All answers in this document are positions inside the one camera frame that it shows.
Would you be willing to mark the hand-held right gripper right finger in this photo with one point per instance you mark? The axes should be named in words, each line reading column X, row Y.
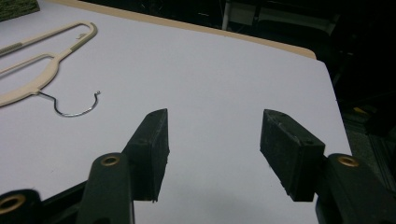
column 299, row 155

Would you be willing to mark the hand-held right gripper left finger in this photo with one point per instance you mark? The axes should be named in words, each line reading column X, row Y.
column 146, row 155

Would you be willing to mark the beige clothes hanger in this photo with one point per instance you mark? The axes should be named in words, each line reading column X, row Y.
column 46, row 74

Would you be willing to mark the white metal stand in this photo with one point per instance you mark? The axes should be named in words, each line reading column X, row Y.
column 226, row 15

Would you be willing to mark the green cloth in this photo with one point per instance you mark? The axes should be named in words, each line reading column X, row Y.
column 15, row 7

